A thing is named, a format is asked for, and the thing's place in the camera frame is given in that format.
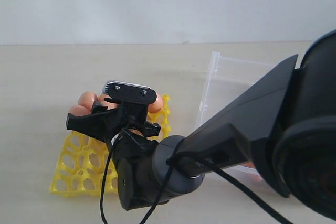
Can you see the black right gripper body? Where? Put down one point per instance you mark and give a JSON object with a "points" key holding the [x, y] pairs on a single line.
{"points": [[131, 116]]}

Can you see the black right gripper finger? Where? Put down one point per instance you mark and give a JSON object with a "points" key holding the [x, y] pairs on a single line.
{"points": [[98, 108], [102, 126]]}

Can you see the brown egg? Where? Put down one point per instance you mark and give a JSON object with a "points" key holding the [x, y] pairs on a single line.
{"points": [[79, 110], [87, 99], [156, 106], [103, 102]]}

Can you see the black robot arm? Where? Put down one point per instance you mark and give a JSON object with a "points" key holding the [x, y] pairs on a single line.
{"points": [[284, 124]]}

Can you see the yellow plastic egg tray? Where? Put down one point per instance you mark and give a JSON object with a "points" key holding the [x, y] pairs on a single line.
{"points": [[82, 159]]}

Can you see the clear plastic bin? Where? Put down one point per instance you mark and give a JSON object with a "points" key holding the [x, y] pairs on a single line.
{"points": [[231, 85]]}

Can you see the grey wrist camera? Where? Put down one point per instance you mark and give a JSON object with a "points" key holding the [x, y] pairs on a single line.
{"points": [[129, 93]]}

